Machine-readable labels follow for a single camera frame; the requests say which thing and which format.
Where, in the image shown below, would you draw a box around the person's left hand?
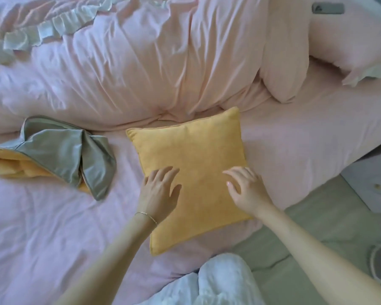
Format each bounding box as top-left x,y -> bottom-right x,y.
136,166 -> 182,225

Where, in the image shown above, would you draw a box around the person's right hand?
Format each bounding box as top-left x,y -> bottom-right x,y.
222,166 -> 273,218

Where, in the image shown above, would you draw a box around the grey-green cushion cover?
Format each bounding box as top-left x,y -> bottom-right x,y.
125,106 -> 255,256
0,115 -> 118,202

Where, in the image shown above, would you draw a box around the person's left forearm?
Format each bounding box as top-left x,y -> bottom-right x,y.
55,214 -> 158,305

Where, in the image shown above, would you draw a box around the person's white trousers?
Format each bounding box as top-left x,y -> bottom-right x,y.
139,253 -> 268,305

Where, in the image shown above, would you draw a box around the plain pink pillow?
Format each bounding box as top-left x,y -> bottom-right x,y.
259,0 -> 312,104

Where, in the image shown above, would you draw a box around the pink pillow with white ruffle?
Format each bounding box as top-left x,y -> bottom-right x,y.
308,0 -> 381,88

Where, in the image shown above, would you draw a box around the white bedside cabinet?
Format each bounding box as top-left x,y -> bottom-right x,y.
340,149 -> 381,214

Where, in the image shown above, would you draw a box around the pink bed sheet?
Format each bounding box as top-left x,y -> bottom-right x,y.
0,57 -> 381,305

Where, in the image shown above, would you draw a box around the pink duvet with white ruffle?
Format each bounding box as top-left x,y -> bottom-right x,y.
0,0 -> 273,138

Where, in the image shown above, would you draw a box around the grey smartphone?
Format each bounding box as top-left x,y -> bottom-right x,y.
311,2 -> 345,15

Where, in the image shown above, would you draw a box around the thin gold bracelet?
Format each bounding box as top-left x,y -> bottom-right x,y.
134,211 -> 159,226

